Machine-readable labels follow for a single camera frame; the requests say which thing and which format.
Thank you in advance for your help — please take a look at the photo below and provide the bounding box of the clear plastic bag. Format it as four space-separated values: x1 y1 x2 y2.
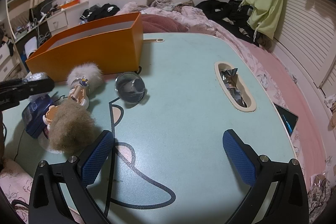
22 72 48 82

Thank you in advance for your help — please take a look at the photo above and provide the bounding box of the brown fur pompom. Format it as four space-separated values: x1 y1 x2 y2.
49 99 98 153

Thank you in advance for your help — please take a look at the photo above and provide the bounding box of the cartoon figure keychain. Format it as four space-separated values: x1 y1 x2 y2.
43 76 90 130

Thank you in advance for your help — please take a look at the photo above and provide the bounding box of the white fur pompom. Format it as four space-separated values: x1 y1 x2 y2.
67 63 103 93

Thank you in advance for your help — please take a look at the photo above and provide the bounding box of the orange cardboard box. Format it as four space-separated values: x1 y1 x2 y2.
26 12 143 82

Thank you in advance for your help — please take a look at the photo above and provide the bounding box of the white rolled paper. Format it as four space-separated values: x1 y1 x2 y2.
25 36 38 58

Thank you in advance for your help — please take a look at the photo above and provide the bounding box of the smartphone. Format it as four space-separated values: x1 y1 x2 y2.
274 103 298 136

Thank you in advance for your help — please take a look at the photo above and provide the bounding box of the white bedside drawer cabinet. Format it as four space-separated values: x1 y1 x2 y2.
47 1 89 36

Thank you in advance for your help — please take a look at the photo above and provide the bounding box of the green cartoon folding table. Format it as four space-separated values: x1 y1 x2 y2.
0 32 299 224

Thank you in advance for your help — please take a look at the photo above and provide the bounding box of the white wardrobe shelving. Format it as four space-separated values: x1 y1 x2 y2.
1 0 30 75

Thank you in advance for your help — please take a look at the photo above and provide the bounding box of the orange tissue box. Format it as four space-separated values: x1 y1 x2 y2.
60 0 80 9

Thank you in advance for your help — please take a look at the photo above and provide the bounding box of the black clothes pile left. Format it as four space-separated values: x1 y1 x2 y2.
80 3 120 22

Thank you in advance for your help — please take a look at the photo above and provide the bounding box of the black clothes pile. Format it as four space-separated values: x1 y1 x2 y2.
80 3 120 22
195 0 260 47

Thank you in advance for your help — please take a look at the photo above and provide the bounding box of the crumpled foil wrapper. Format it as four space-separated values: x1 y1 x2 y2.
220 68 247 107

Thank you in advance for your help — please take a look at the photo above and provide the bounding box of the pink floral duvet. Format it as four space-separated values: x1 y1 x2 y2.
114 1 263 57

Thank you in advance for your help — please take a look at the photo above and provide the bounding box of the red cushion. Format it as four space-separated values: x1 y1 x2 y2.
142 14 189 34

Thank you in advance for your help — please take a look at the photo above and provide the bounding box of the beige knitted blanket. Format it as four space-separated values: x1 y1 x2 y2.
146 0 195 12

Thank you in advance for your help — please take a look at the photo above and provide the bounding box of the black clothes pile right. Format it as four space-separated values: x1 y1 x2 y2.
195 0 260 47

